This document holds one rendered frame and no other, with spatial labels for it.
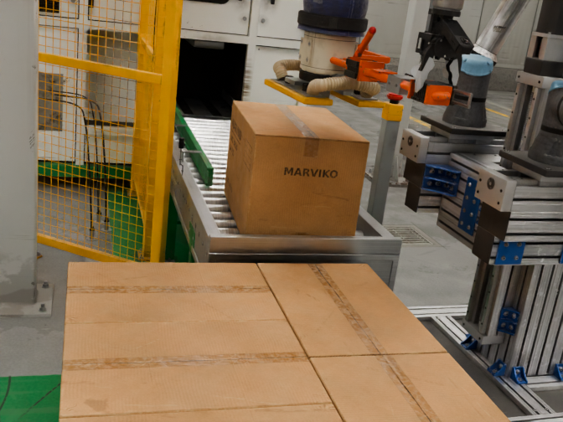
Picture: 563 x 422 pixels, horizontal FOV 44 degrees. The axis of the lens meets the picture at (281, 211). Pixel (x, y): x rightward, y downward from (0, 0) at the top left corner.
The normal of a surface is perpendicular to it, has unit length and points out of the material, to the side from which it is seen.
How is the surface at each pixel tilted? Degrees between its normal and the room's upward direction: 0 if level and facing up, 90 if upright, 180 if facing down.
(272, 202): 90
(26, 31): 90
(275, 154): 90
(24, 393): 0
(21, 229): 90
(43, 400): 0
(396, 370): 0
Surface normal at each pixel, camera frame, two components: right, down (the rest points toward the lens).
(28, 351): 0.11, -0.94
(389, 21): 0.29, 0.33
